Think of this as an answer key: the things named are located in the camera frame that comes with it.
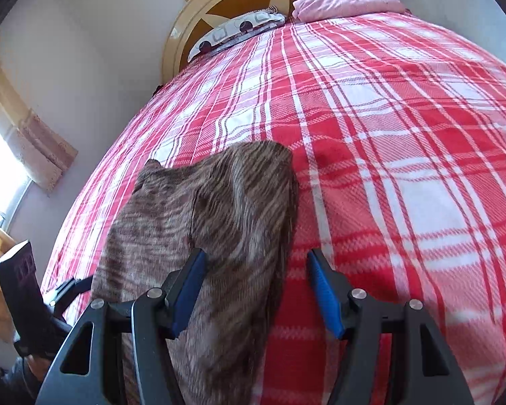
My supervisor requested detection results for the grey patterned pillow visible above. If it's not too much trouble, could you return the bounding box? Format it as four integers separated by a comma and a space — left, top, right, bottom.
188, 10, 286, 63

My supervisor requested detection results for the person's left forearm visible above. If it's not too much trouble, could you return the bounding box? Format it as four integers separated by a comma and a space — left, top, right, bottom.
0, 356, 43, 405

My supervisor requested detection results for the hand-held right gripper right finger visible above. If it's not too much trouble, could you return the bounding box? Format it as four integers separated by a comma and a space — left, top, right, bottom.
306, 248, 476, 405

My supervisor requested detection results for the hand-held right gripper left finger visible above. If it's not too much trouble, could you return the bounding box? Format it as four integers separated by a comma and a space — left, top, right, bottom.
34, 248, 208, 405

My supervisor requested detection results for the person's left hand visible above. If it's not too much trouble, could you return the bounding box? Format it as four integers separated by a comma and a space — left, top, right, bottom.
25, 352, 53, 384

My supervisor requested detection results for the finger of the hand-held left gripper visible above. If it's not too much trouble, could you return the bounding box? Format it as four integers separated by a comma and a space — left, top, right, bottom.
44, 276, 95, 317

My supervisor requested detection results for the brown striped small garment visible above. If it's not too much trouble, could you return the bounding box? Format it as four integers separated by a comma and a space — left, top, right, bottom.
90, 140, 300, 405

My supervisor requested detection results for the window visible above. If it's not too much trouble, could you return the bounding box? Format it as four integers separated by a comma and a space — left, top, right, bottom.
0, 110, 32, 228

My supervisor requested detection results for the cream and brown headboard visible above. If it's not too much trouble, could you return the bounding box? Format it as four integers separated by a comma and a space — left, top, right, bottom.
161, 0, 365, 85

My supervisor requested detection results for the red plaid bed blanket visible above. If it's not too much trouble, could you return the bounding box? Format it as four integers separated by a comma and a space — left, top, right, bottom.
40, 10, 506, 405

